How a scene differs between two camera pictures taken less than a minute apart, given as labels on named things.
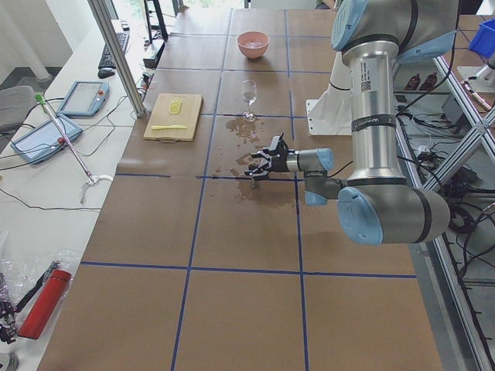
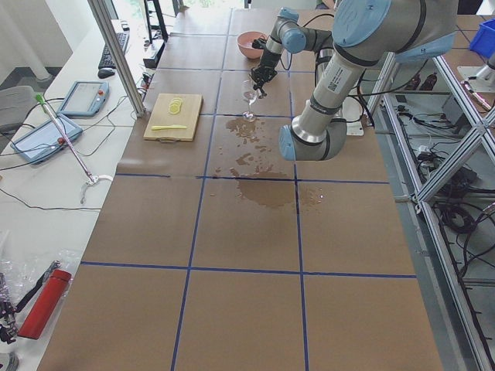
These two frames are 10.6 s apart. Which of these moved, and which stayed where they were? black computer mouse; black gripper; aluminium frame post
Moved: black gripper
Stayed: aluminium frame post; black computer mouse
